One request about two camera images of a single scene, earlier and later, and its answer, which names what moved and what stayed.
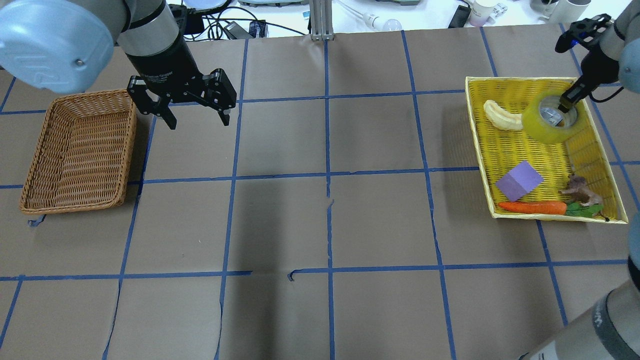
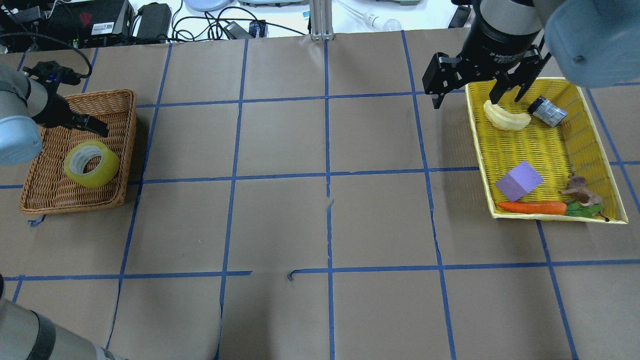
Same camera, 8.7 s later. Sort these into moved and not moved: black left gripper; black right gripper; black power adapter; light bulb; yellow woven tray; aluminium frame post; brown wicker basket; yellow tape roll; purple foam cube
Moved: black right gripper; black left gripper; yellow tape roll
Not moved: purple foam cube; light bulb; brown wicker basket; aluminium frame post; yellow woven tray; black power adapter
